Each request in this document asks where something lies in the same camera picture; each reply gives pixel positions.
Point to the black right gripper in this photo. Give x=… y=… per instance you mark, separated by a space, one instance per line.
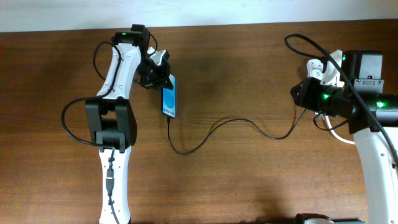
x=302 y=94

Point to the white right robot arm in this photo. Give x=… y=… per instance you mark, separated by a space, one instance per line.
x=363 y=68

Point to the white USB charger adapter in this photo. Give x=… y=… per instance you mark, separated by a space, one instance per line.
x=316 y=68

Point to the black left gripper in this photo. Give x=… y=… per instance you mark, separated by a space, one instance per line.
x=161 y=81

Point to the blue Galaxy smartphone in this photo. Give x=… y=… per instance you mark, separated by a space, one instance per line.
x=169 y=102

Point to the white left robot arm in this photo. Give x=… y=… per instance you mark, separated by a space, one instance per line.
x=111 y=120

